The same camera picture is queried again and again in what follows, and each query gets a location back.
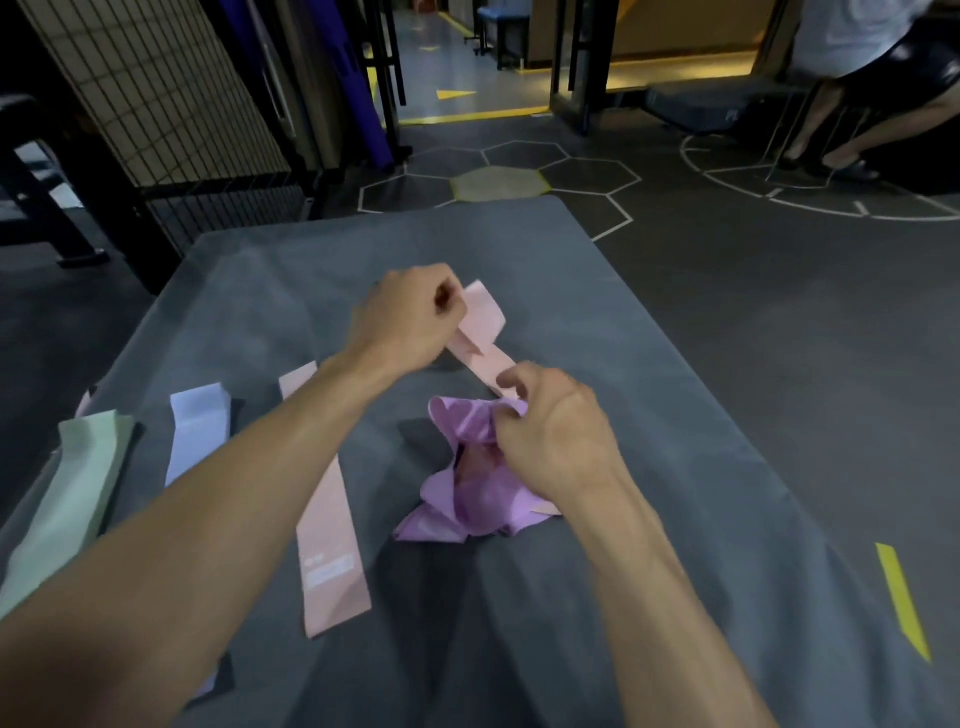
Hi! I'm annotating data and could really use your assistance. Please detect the person's right hand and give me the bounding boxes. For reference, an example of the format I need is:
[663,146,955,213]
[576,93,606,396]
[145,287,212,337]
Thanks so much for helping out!
[492,360,633,517]

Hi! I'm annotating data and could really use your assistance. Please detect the person's left hand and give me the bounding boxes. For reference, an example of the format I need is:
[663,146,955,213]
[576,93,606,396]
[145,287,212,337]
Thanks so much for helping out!
[351,262,471,375]

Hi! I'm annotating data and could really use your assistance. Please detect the light pink elastic band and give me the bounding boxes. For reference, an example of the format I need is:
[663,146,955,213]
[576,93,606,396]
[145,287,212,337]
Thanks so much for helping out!
[445,280,564,520]

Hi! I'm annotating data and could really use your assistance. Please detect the purple elastic band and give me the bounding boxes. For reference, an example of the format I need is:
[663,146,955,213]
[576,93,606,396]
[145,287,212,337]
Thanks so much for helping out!
[393,394,562,546]

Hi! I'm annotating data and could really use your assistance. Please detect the person's right forearm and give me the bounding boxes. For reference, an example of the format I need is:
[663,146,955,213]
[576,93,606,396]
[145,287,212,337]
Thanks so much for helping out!
[561,477,778,728]

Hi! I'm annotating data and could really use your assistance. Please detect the person's left forearm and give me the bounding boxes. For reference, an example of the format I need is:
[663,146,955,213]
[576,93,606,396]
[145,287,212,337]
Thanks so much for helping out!
[0,346,399,728]

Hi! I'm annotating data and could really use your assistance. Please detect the grey tablecloth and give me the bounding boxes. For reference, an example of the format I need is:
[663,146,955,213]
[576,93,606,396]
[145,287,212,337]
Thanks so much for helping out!
[0,195,960,728]

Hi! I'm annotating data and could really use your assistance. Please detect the flat pink elastic band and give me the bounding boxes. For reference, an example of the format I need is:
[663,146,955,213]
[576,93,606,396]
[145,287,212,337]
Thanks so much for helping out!
[278,360,375,640]

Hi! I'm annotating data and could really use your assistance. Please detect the blue upright mat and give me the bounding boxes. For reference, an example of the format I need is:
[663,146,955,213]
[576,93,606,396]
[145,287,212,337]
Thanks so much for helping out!
[327,0,396,171]

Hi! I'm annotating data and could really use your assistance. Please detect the blue stool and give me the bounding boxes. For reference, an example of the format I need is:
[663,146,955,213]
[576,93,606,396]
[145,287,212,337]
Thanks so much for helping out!
[473,5,531,72]

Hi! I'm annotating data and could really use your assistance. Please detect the lavender elastic band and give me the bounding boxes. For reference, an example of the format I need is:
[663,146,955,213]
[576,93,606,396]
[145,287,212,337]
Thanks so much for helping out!
[164,383,235,700]

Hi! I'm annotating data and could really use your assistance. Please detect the dark step platform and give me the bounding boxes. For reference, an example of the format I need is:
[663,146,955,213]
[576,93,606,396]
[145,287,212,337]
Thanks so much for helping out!
[643,78,820,138]

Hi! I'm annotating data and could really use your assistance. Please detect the black weight bench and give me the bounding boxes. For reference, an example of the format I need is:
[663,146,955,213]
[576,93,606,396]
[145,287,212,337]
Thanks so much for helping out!
[0,93,112,270]

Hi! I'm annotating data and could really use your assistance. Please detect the pale green elastic band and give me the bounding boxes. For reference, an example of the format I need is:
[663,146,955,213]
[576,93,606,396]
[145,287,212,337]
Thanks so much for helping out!
[0,410,138,622]

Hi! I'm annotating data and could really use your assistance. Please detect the black metal rack frame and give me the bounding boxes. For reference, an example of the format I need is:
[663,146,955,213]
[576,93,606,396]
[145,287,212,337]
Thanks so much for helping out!
[358,0,414,163]

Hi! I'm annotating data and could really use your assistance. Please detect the black door frame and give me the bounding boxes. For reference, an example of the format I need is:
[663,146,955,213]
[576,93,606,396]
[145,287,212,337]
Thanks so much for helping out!
[549,0,622,137]

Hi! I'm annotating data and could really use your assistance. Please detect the wire grid panel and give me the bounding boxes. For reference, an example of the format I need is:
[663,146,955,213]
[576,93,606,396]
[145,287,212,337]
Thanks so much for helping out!
[16,0,318,258]

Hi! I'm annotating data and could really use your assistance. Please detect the metal frame chair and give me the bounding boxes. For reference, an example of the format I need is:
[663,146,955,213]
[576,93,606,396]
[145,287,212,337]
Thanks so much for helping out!
[763,69,880,187]

